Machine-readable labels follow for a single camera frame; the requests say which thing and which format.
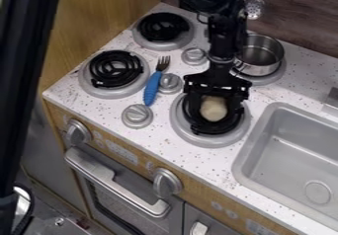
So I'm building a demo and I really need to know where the silver strainer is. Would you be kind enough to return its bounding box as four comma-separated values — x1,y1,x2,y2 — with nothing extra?
242,0,267,21

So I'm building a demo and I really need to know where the blue handled fork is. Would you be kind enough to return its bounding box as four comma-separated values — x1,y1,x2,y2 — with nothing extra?
142,54,174,108

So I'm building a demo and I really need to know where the toy stove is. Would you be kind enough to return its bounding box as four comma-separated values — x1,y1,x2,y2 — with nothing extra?
76,11,289,149

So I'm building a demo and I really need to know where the silver pot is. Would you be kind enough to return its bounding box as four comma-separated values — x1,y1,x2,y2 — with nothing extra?
230,33,286,78

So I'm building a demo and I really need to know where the white toy dough ball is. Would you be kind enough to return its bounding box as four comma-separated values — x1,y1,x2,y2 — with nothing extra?
199,95,230,122

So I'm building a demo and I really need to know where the toy sink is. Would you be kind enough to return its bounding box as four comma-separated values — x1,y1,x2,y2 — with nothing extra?
230,102,338,232

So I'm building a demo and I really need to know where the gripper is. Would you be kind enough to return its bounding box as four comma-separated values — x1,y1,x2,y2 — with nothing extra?
182,59,254,136

